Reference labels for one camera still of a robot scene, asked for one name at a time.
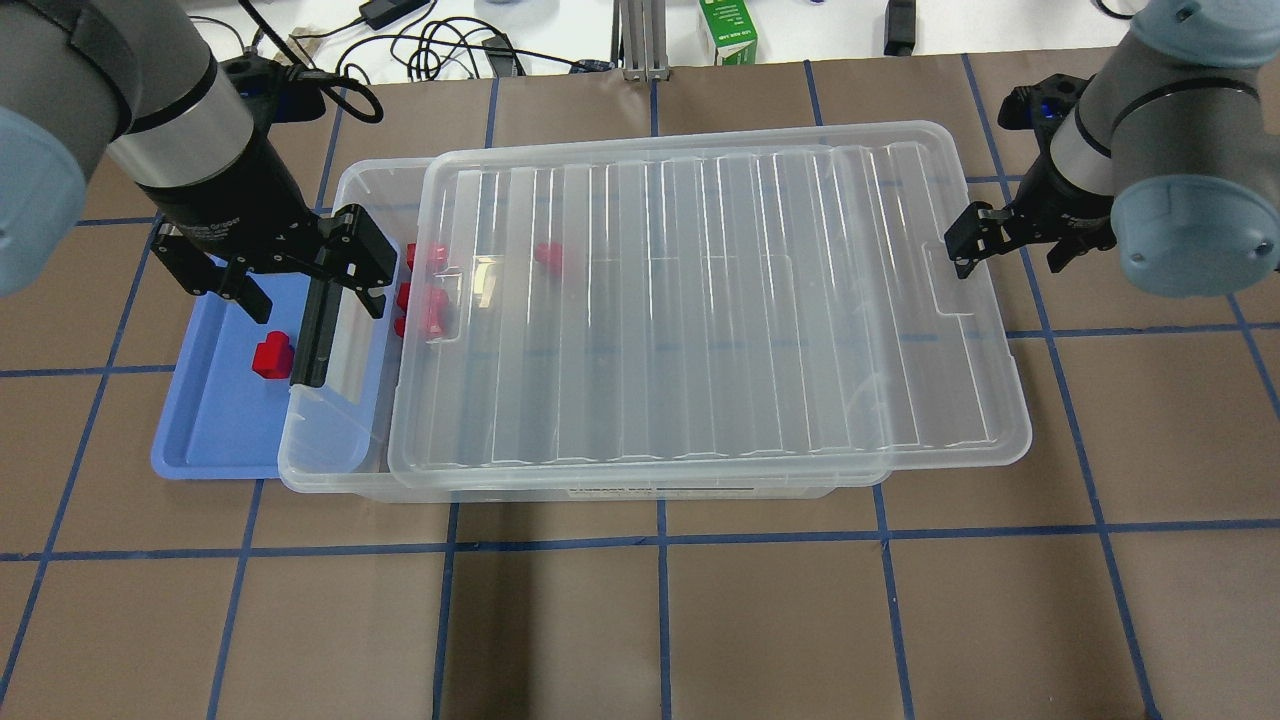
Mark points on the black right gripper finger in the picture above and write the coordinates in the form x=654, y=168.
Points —
x=976, y=235

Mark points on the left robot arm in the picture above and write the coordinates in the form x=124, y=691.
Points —
x=134, y=81

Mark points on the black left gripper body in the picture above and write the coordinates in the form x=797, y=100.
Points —
x=232, y=205

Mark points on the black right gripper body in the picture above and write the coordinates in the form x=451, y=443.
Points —
x=1072, y=207

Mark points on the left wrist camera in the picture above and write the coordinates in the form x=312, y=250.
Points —
x=274, y=93

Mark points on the clear plastic box lid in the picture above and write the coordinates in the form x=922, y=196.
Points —
x=952, y=391

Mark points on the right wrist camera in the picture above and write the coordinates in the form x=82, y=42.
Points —
x=1041, y=108

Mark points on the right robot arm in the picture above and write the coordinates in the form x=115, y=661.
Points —
x=1163, y=156

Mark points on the red block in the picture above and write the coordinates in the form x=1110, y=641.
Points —
x=273, y=358
x=550, y=257
x=433, y=256
x=433, y=322

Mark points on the clear plastic storage box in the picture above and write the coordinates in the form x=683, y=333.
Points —
x=598, y=326

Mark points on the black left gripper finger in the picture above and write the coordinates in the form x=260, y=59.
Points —
x=238, y=286
x=357, y=256

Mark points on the aluminium frame post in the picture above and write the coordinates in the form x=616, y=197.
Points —
x=639, y=40

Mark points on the blue plastic tray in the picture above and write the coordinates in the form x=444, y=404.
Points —
x=221, y=421

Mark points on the black power adapter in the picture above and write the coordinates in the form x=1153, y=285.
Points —
x=379, y=14

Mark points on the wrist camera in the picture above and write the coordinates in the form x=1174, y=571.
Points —
x=1041, y=108
x=274, y=93

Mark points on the black box latch handle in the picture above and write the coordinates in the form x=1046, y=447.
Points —
x=313, y=352

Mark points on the green white carton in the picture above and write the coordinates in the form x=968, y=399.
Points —
x=730, y=31

